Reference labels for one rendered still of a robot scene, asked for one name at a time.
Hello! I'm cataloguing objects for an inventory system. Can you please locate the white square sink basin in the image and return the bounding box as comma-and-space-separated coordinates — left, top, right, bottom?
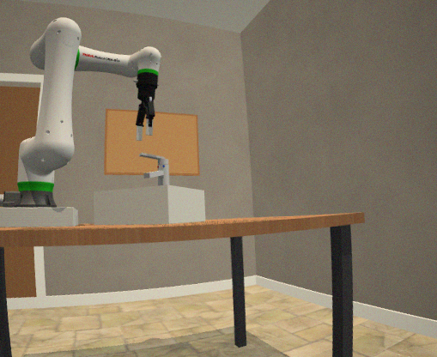
94, 185, 205, 225

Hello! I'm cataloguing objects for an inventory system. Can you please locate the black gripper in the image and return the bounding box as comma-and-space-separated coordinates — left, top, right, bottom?
136, 85, 155, 141

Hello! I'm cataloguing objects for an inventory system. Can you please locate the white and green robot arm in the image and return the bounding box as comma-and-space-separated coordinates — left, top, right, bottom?
0, 18, 161, 208

